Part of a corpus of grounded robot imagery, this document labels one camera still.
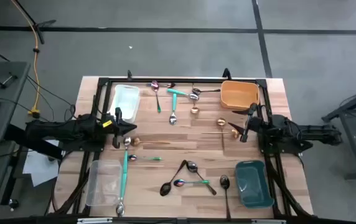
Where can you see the black support beam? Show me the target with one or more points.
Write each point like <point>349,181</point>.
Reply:
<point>31,143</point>

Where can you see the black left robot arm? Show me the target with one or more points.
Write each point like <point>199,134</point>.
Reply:
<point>66,129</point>

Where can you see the clear plastic bin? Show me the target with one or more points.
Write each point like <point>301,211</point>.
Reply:
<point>103,183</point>

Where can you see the black spoon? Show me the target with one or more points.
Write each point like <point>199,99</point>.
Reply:
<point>196,91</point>
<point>165,189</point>
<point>224,182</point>

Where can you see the black metal table frame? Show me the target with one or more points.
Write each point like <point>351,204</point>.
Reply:
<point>181,80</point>

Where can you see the silver spoon right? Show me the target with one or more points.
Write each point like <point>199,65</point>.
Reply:
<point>192,166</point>

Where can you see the dark teal plastic bin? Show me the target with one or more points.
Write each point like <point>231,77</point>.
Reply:
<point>254,185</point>

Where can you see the white plastic bin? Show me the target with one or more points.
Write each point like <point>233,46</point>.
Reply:
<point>125,102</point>

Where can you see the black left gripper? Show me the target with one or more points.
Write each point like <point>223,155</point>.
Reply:
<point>109,127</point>

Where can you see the orange plastic bin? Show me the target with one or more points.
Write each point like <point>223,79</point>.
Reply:
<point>240,95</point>

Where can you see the silver metal bracket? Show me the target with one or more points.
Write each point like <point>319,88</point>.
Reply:
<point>268,221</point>
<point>94,220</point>

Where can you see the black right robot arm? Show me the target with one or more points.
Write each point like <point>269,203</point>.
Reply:
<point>305,132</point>

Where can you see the gold spoon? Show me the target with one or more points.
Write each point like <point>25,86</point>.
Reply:
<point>194,109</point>
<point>221,121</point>
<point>235,133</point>
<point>135,142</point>

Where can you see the black tripod stand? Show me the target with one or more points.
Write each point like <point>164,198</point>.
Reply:
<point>38,31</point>

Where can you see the white paper sheet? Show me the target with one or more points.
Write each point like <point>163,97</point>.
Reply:
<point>41,171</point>

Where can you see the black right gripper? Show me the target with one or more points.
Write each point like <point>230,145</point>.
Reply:
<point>257,123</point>

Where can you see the black clamp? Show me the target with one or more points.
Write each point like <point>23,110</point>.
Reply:
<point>226,73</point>
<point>129,74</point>

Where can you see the black caster wheel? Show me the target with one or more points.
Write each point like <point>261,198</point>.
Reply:
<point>13,203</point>

